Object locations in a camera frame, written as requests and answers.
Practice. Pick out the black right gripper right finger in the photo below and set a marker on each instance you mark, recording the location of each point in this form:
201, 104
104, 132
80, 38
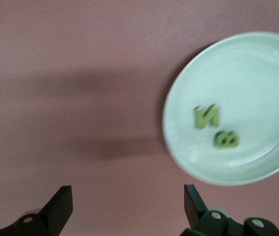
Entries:
208, 223

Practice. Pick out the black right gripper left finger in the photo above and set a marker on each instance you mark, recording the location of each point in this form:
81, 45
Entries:
53, 214

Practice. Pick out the green letter B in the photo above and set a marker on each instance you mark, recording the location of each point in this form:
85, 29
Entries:
226, 140

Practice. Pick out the green letter N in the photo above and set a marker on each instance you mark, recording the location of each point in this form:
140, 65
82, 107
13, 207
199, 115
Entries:
204, 119

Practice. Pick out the light green plate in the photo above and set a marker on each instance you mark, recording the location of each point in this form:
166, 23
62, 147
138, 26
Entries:
247, 78

